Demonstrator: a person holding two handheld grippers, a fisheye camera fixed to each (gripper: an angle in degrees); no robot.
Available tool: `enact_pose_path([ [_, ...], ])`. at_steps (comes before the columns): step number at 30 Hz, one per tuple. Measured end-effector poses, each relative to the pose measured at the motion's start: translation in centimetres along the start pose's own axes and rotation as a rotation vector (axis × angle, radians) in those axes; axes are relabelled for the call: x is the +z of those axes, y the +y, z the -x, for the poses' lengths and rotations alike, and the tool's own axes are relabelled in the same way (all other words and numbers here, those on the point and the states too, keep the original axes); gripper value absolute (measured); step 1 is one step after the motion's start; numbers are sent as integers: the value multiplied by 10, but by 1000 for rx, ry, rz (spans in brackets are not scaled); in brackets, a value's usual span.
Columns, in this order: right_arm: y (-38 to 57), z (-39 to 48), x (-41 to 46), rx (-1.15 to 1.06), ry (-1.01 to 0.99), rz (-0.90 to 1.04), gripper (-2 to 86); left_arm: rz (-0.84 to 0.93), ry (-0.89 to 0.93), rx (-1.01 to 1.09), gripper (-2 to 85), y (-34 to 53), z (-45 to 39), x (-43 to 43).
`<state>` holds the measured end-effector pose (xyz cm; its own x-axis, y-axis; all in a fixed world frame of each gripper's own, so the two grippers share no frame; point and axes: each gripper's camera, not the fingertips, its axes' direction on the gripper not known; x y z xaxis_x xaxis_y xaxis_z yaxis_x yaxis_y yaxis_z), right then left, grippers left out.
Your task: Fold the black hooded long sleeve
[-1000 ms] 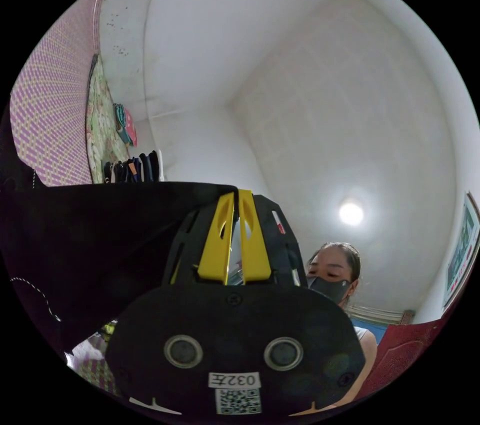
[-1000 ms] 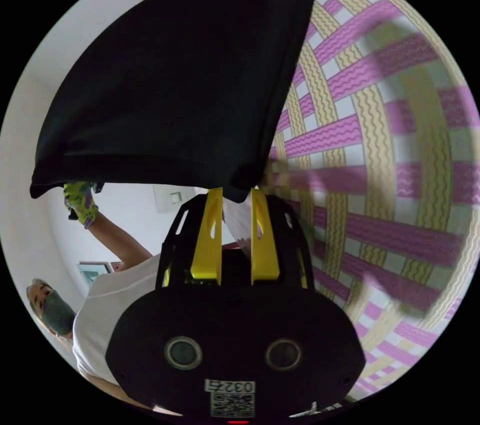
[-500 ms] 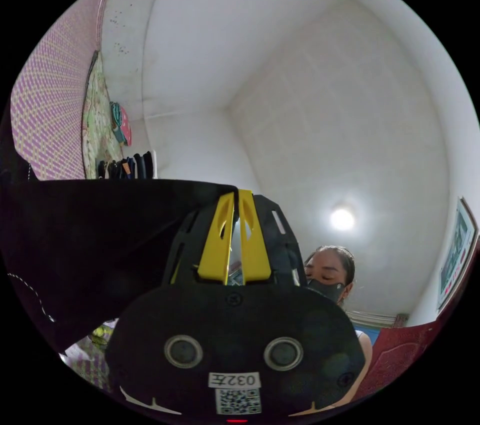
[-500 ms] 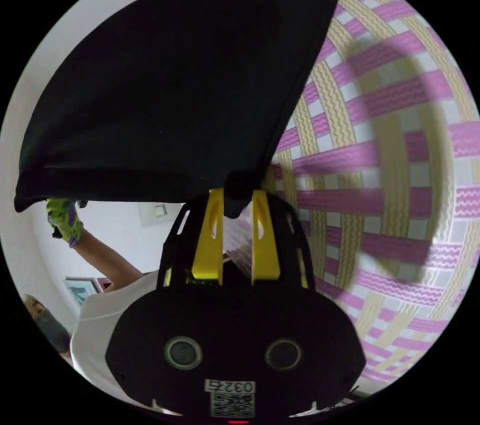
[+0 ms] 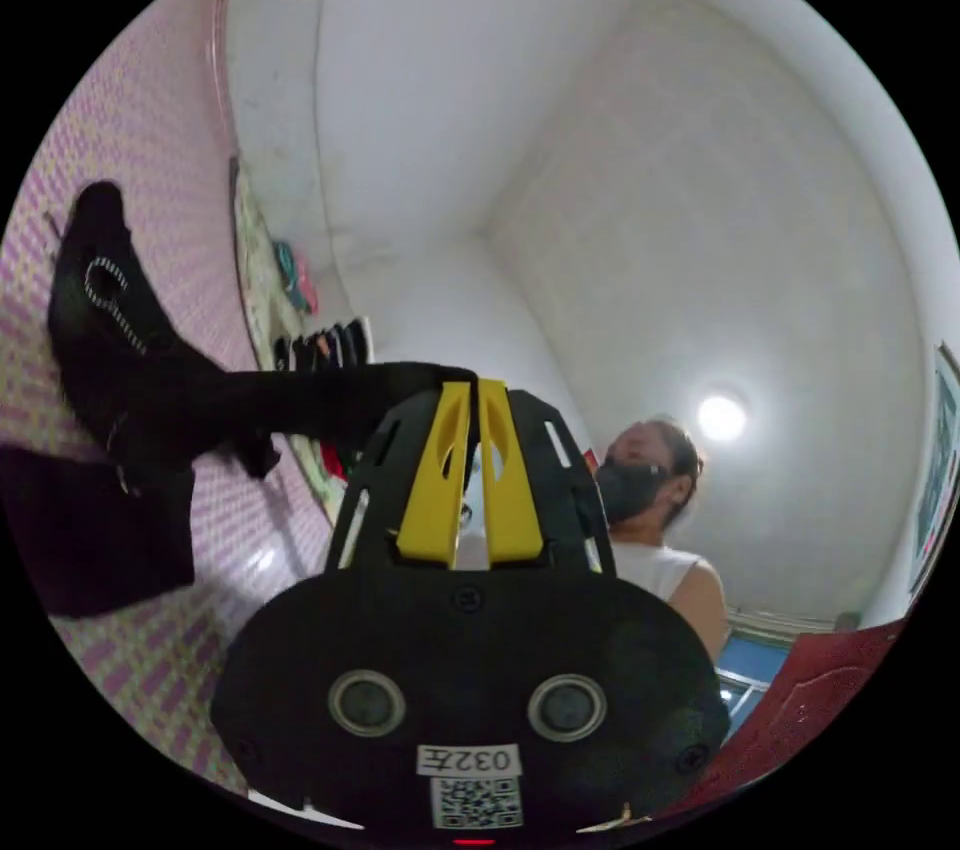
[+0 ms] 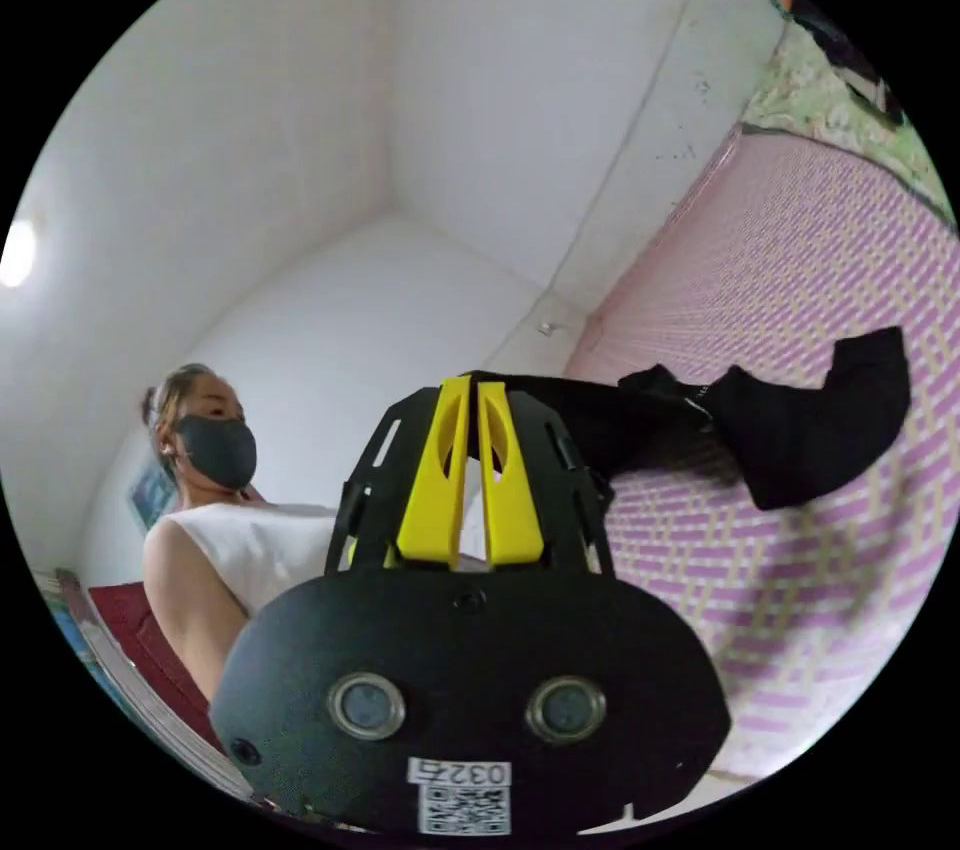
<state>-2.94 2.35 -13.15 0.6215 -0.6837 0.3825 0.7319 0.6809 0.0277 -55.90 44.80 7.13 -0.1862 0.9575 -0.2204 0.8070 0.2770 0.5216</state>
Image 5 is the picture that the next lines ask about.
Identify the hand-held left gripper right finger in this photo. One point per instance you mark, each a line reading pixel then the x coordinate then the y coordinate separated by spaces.
pixel 508 490

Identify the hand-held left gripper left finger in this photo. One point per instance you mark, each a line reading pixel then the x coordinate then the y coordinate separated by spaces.
pixel 431 490

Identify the black hooded long sleeve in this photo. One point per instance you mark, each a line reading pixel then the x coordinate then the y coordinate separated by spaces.
pixel 150 400

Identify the person's body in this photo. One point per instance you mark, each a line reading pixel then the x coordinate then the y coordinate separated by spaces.
pixel 652 490

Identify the pile of clothes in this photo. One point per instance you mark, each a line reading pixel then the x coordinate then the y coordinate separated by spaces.
pixel 330 346

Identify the round ceiling lamp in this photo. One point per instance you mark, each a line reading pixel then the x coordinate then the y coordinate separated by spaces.
pixel 721 417

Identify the window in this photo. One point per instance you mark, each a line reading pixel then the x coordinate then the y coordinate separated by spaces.
pixel 742 677

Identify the dark red door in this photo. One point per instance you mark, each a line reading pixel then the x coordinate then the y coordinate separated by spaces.
pixel 810 707

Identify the bed with pink woven mat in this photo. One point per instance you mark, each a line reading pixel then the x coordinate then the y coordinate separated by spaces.
pixel 150 115

